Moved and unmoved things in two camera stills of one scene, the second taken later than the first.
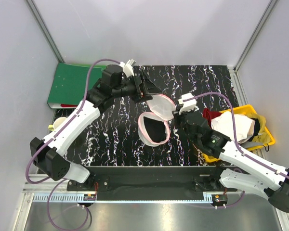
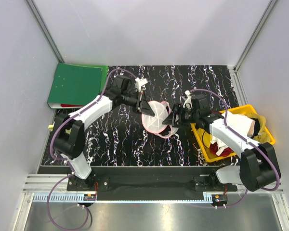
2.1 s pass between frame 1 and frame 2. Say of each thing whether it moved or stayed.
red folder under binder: stayed
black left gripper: moved
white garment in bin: stayed
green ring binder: stayed
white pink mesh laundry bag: moved
